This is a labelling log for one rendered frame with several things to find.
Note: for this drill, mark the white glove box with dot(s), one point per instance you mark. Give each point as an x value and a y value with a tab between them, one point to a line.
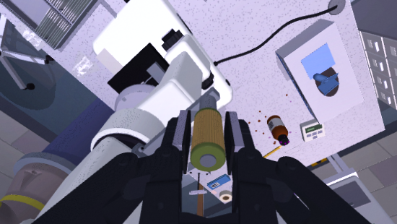
344	102

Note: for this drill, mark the black microscope stage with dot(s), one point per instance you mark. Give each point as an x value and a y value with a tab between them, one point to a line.
136	68

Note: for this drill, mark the blue glove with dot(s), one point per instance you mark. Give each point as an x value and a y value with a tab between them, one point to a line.
327	85

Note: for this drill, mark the brown wooden bar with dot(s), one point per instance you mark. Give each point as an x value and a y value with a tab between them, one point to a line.
200	205

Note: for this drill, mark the white cart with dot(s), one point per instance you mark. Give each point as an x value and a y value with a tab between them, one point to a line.
353	192

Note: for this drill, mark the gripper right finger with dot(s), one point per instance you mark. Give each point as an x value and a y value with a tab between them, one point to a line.
254	180

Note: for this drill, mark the white microscope body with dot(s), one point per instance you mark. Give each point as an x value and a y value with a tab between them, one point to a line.
136	25

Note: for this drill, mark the small black knob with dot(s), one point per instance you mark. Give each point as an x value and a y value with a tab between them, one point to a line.
228	82

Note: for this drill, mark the white binocular head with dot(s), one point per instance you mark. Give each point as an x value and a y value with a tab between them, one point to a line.
176	90

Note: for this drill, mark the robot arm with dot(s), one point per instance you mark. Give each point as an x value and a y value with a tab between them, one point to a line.
77	130

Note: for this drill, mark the white timer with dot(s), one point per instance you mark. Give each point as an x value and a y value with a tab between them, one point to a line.
312	132

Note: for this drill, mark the grey drawer cabinet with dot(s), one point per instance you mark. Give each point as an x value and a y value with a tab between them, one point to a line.
378	46

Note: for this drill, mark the olive knurled eyepiece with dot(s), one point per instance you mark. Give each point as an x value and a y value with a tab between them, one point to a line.
207	136

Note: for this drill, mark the small blue box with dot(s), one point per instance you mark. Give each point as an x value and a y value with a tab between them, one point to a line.
218	181

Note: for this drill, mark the yellow pencil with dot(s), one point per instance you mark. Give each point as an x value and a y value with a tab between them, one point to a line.
273	151

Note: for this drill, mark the white tape roll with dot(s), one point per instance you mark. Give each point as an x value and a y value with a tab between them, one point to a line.
225	196

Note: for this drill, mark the amber glass bottle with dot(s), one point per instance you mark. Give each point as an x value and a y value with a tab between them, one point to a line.
276	125

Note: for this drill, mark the black focus knob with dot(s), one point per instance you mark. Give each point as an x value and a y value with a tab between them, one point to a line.
172	38
207	80

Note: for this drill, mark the grey stool base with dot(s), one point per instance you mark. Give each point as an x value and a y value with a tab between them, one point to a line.
18	56

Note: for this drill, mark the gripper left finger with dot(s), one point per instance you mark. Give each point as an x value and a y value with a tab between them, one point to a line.
161	173

